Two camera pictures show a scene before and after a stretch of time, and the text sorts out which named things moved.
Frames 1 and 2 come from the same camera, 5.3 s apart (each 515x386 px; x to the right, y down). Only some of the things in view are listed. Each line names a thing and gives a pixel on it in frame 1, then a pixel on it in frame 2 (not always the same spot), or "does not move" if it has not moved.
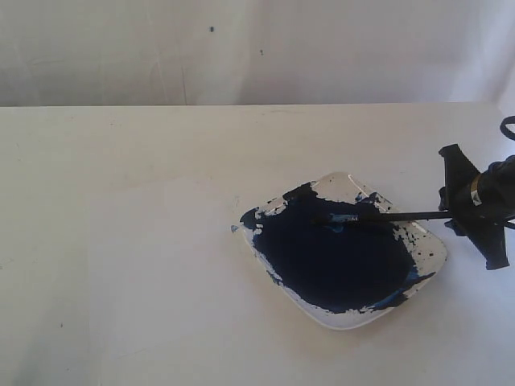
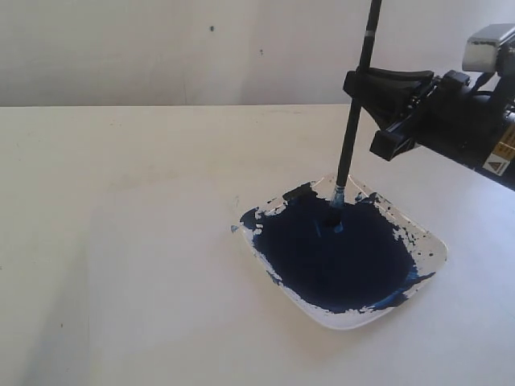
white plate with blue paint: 340,274 does not move
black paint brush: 390,216 → 356,111
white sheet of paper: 172,265 does not move
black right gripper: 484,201 → 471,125
